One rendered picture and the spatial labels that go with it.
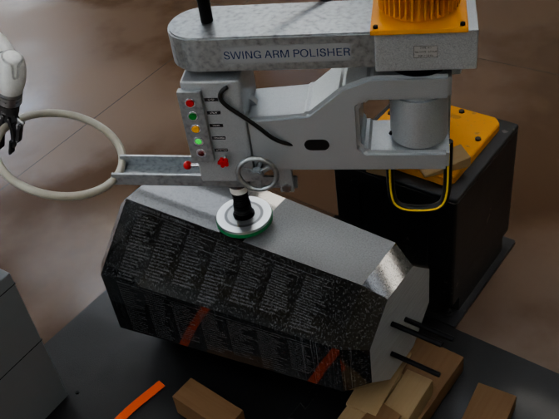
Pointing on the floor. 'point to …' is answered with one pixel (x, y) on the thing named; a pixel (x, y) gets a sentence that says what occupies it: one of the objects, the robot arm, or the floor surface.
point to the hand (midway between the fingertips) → (7, 143)
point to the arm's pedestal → (24, 362)
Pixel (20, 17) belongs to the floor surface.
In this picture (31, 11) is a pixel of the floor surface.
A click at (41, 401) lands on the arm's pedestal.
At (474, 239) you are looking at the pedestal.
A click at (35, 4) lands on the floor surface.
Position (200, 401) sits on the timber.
